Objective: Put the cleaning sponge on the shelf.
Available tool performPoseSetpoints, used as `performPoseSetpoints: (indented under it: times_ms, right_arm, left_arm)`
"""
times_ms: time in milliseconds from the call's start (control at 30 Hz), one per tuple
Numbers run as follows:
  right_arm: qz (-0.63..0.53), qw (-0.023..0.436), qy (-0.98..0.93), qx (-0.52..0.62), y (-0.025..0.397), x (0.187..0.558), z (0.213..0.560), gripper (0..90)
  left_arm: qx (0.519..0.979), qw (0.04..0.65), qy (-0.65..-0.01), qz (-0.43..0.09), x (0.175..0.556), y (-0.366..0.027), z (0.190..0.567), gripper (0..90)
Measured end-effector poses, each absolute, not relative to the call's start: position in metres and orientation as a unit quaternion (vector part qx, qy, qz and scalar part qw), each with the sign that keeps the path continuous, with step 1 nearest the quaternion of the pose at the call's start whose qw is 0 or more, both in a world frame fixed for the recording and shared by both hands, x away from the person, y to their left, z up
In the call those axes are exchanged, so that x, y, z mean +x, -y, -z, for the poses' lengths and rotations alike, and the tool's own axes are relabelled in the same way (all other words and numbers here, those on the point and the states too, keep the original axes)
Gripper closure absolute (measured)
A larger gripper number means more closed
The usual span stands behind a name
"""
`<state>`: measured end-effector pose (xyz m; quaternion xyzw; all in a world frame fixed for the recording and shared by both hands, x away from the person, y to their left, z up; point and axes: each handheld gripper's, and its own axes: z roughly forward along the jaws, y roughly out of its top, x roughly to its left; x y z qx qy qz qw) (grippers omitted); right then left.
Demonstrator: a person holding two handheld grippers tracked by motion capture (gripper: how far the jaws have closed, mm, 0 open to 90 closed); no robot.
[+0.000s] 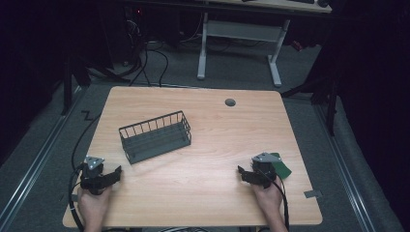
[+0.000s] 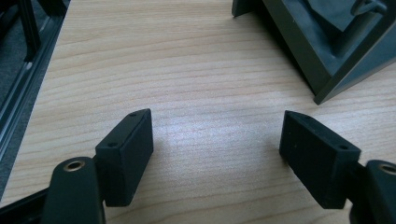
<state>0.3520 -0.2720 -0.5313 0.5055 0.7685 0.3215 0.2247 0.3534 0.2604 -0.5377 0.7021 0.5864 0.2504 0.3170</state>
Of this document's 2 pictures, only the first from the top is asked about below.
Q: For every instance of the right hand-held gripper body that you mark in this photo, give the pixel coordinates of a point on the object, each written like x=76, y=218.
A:
x=265, y=172

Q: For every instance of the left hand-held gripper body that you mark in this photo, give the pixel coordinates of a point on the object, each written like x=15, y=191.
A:
x=93, y=175

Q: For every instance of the green cloth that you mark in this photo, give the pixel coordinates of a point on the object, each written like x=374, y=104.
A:
x=283, y=170

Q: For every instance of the person's right hand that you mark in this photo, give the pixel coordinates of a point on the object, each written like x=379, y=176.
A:
x=269, y=199

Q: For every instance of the person's left hand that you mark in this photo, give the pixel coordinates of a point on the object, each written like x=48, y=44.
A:
x=93, y=206

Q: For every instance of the black metal stand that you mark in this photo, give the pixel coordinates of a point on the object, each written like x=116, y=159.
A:
x=69, y=83
x=328, y=96

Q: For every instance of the red object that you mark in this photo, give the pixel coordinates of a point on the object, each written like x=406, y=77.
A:
x=297, y=45

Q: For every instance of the white-legged desk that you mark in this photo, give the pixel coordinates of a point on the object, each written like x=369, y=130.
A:
x=245, y=30

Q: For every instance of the black computer tower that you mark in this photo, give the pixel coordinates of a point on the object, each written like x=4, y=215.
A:
x=132, y=32

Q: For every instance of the black keyboard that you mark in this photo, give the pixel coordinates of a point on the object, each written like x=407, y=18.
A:
x=301, y=1

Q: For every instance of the black computer mouse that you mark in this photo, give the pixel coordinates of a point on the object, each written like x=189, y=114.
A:
x=323, y=3

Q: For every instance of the metal floor rail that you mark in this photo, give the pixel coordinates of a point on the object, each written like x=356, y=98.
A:
x=345, y=167
x=35, y=164

